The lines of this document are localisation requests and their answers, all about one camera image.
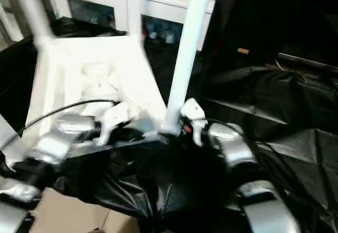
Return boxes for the white plastic table leg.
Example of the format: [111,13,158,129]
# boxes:
[13,0,56,48]
[157,0,214,136]
[126,0,145,40]

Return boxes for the white plastic table top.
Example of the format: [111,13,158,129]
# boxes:
[21,33,175,157]

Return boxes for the black mat cover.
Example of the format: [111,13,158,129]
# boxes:
[0,16,338,233]

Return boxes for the long black pole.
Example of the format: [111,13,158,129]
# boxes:
[277,54,338,69]

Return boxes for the grey metal rack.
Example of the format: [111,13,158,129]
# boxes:
[0,0,58,43]

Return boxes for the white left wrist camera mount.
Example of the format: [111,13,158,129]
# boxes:
[95,102,133,145]

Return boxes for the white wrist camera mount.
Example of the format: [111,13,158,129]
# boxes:
[95,102,133,145]
[181,98,207,147]

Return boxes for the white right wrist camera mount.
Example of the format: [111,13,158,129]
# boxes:
[181,98,207,147]

